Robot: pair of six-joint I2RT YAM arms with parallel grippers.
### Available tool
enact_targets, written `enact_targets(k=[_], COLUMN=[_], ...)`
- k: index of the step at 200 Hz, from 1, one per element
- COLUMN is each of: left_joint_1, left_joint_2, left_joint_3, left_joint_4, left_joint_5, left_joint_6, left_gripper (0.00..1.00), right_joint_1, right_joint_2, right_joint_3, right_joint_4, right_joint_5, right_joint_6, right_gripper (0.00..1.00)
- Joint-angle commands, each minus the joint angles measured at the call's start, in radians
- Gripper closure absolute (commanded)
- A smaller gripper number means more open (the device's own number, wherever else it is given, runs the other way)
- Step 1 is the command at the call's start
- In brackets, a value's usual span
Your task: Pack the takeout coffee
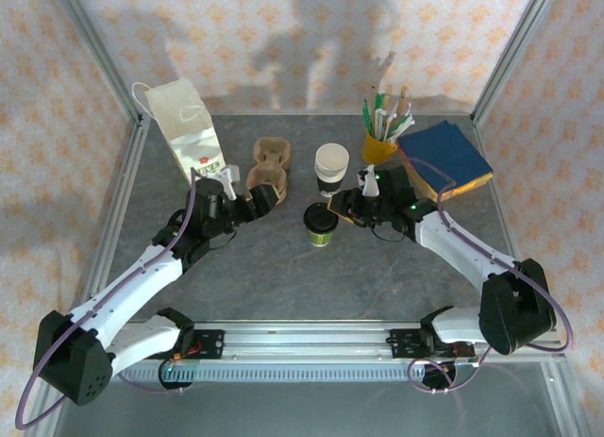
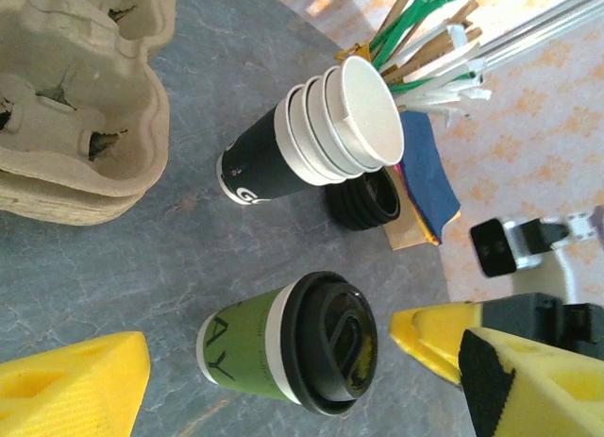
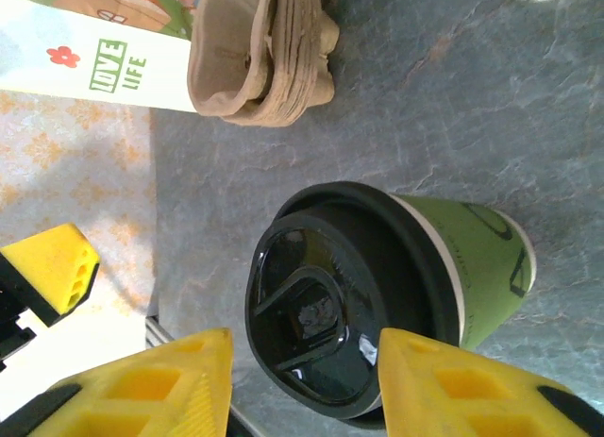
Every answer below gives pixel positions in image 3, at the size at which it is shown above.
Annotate stack of pulp cup carriers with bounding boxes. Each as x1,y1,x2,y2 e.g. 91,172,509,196
221,0,341,127

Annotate white printed paper bag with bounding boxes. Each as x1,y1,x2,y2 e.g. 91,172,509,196
0,0,195,113

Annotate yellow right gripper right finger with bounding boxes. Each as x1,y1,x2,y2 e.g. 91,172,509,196
377,327,604,437

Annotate black coffee cup lid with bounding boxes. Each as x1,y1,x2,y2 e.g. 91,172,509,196
243,180,461,429

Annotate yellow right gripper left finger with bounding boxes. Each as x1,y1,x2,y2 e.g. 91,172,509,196
0,328,235,437

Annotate green paper coffee cup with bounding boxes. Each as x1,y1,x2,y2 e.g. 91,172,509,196
391,193,538,352

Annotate brown pulp cup carrier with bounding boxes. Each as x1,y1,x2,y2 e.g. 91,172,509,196
187,0,277,120

